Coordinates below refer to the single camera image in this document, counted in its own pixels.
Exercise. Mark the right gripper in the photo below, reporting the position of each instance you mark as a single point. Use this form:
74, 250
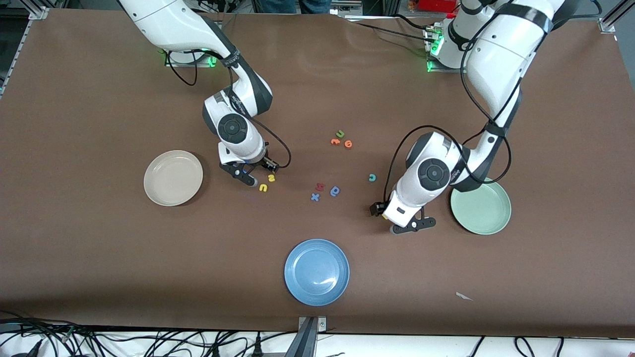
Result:
263, 162

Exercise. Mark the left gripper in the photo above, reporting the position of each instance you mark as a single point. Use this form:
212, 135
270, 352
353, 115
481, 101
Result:
380, 208

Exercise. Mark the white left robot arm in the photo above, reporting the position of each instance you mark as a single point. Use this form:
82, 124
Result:
501, 54

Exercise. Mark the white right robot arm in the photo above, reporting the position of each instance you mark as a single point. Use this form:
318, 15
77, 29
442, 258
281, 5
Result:
163, 25

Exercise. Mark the beige round plate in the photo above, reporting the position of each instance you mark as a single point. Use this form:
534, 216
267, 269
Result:
173, 178

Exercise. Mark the green round plate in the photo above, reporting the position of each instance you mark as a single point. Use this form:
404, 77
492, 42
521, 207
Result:
483, 210

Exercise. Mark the blue round plate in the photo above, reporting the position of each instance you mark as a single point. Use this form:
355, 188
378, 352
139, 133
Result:
316, 272

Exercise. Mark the white paper scrap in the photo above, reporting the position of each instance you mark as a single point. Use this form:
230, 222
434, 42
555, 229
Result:
463, 296

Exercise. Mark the grey metal support beam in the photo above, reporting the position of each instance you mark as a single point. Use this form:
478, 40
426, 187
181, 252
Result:
310, 342

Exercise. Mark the black power plug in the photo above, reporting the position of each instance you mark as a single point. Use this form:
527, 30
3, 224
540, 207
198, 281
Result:
257, 347

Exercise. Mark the red box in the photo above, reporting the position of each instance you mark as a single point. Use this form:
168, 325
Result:
436, 5

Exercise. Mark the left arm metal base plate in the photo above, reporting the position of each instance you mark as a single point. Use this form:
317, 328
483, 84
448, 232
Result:
434, 68

